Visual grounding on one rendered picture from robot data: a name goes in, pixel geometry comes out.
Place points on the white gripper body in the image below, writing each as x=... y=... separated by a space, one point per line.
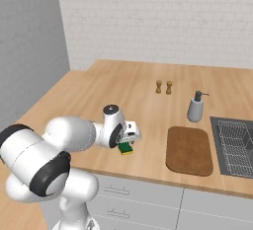
x=132 y=136

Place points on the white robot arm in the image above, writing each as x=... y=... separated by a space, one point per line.
x=39 y=156

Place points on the green and yellow sponge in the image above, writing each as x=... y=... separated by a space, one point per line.
x=125 y=148

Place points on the brown wooden cutting board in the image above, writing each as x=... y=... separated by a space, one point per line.
x=188 y=150

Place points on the grey drawer front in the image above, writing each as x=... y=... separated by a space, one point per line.
x=131 y=213
x=141 y=188
x=128 y=225

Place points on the grey soap dispenser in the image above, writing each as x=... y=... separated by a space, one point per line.
x=195 y=108

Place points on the grey sink basin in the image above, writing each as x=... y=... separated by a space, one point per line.
x=235 y=148

